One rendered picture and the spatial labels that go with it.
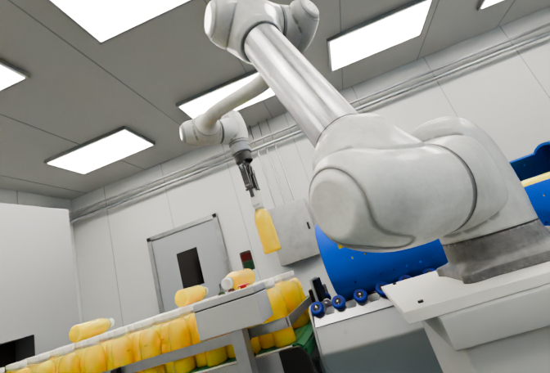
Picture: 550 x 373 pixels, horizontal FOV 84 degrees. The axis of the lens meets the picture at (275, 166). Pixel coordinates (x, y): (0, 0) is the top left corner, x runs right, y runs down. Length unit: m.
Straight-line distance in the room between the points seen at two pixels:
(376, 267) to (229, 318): 0.48
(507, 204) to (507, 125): 4.70
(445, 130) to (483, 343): 0.32
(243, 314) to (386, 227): 0.62
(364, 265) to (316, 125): 0.63
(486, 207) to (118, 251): 5.59
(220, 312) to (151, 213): 4.64
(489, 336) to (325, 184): 0.27
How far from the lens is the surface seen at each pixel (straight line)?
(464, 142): 0.59
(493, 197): 0.58
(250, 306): 0.94
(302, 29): 0.93
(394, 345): 1.11
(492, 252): 0.59
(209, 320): 1.00
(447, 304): 0.49
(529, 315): 0.51
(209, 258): 4.92
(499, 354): 0.52
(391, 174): 0.41
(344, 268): 1.07
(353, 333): 1.11
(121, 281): 5.78
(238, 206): 4.84
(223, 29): 0.83
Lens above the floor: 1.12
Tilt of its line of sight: 18 degrees up
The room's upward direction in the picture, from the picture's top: 19 degrees counter-clockwise
